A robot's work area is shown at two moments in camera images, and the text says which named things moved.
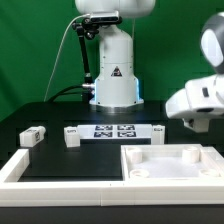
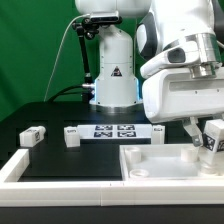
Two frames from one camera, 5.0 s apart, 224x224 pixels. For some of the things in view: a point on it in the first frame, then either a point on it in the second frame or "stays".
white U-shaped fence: [14, 191] stays
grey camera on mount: [104, 16] stays
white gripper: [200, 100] to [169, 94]
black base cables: [61, 92] stays
